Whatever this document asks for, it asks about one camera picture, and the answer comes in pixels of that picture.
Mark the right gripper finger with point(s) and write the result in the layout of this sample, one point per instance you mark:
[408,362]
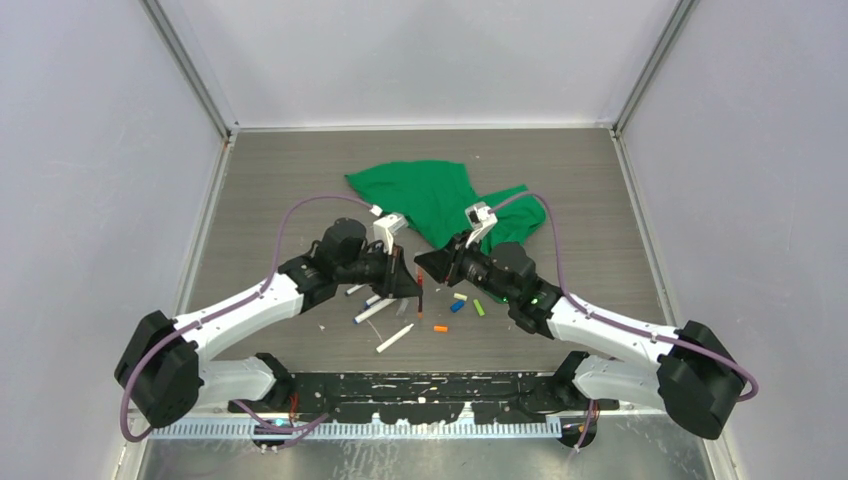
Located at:
[435,259]
[441,273]

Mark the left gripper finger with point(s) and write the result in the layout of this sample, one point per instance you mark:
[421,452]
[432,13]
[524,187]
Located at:
[406,290]
[401,272]

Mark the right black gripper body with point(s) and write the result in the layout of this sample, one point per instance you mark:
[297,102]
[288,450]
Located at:
[467,261]

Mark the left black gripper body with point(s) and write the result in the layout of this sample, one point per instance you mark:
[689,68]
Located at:
[384,269]

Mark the clear pen cap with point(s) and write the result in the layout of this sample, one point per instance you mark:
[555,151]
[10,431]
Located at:
[402,307]

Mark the red orange pen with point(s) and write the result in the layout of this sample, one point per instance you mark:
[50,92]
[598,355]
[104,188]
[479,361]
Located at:
[420,282]

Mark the green pen cap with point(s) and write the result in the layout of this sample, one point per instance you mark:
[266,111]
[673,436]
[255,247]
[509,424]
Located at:
[479,308]

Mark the white marker green tip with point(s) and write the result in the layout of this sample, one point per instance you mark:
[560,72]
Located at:
[394,338]

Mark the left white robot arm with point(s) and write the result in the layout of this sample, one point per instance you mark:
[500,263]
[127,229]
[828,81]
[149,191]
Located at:
[170,365]

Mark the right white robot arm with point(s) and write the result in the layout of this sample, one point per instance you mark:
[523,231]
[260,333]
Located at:
[686,372]

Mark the white marker blue tip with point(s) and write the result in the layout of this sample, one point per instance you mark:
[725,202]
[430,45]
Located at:
[372,300]

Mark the white marker blue end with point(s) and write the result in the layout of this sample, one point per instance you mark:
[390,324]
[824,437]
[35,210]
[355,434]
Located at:
[372,310]

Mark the green cloth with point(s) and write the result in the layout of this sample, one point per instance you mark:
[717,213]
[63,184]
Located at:
[433,194]

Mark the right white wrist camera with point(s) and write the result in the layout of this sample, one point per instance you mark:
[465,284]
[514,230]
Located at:
[482,220]

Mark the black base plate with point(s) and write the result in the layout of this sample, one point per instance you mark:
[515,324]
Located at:
[420,397]

